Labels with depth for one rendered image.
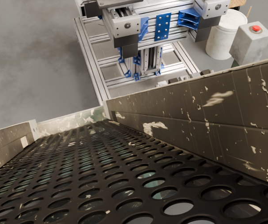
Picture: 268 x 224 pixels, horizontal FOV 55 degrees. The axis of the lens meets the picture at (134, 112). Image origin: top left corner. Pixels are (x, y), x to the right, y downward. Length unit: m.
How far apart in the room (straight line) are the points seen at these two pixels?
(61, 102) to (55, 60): 0.53
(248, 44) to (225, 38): 1.09
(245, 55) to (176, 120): 1.23
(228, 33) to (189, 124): 2.25
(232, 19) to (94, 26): 1.26
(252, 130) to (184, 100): 0.09
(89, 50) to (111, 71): 0.32
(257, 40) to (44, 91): 1.72
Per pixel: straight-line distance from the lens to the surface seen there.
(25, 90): 2.48
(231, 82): 0.17
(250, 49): 1.47
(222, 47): 2.58
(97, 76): 2.10
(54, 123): 1.04
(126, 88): 2.03
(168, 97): 0.28
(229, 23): 2.52
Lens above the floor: 1.73
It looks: 54 degrees down
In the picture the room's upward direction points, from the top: straight up
